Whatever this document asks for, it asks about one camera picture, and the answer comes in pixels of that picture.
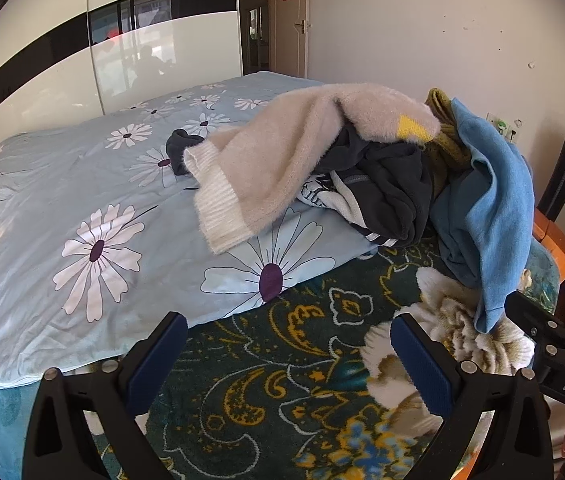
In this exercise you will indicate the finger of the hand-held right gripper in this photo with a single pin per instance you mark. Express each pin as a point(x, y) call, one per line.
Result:
point(537, 317)

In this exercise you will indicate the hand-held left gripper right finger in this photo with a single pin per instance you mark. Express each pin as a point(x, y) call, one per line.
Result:
point(422, 366)

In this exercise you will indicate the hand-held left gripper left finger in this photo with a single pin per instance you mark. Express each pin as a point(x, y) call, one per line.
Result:
point(155, 360)

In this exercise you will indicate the blue sweatshirt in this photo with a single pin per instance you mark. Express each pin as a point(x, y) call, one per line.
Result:
point(492, 210)

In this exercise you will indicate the wooden footboard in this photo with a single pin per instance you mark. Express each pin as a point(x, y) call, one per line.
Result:
point(555, 245)

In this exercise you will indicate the dark green floral blanket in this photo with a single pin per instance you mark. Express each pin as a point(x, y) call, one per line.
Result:
point(287, 385)

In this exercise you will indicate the navy white printed jacket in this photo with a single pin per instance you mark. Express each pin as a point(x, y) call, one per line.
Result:
point(387, 185)

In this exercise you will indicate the light blue floral duvet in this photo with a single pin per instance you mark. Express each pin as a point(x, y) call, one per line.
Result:
point(87, 185)

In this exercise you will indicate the olive yellow garment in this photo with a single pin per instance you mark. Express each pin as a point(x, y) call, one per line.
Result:
point(445, 145)

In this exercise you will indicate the small black cloth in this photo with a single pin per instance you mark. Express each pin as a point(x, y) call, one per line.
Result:
point(180, 152)

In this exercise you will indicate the beige fuzzy sweater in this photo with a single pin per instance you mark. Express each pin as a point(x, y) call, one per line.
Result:
point(282, 170)

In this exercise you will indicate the white black glossy wardrobe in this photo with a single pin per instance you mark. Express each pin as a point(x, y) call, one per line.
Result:
point(62, 60)

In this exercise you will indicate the beige room door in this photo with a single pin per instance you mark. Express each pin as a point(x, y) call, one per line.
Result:
point(290, 35)

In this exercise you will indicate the white wall outlet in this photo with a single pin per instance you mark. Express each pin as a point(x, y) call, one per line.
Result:
point(501, 126)

